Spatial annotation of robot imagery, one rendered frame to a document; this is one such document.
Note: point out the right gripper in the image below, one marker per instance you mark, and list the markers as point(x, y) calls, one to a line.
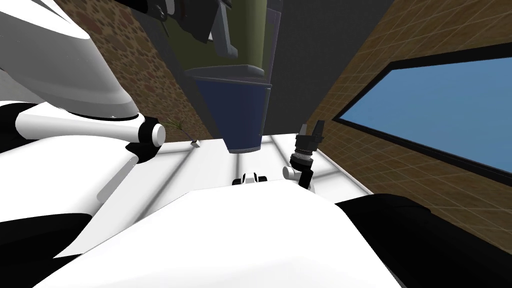
point(308, 142)

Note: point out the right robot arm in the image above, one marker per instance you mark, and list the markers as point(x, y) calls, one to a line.
point(420, 240)

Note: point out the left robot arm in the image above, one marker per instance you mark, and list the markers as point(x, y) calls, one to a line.
point(80, 124)

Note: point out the dark blue cabinet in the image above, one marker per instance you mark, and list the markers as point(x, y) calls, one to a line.
point(236, 112)

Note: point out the small green plant in pot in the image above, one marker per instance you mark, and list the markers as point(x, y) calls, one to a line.
point(178, 126)

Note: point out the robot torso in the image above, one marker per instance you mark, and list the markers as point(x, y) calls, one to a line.
point(224, 240)

